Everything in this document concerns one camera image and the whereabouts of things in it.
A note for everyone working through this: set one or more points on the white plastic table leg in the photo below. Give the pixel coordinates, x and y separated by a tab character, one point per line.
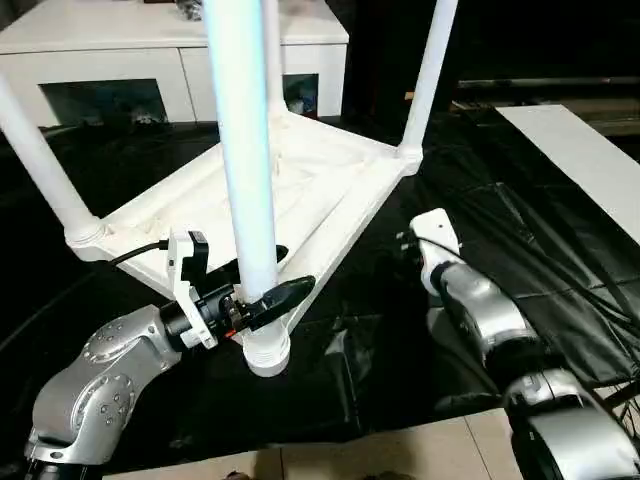
245	150
274	75
430	75
40	160

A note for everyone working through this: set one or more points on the white cabinet with glass doors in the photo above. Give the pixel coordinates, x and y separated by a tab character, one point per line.
100	55

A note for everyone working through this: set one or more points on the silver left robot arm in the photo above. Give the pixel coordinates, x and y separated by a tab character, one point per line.
110	360

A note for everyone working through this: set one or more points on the white plastic table top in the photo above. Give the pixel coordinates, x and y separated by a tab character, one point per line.
325	175

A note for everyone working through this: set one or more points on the black right robot foot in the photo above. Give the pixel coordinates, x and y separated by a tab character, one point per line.
389	476

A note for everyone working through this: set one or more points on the black mat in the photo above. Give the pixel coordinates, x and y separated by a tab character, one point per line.
375	300

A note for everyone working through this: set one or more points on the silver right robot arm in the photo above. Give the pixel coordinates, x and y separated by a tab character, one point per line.
490	310

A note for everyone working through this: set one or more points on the grey crumpled bundle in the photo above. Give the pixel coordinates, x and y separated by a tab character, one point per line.
190	7

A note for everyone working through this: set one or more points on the white jar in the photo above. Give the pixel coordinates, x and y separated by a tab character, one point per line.
296	106

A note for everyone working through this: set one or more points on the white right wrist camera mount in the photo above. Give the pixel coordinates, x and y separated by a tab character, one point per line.
435	230

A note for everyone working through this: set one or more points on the white sheet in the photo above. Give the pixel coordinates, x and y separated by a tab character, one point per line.
585	150

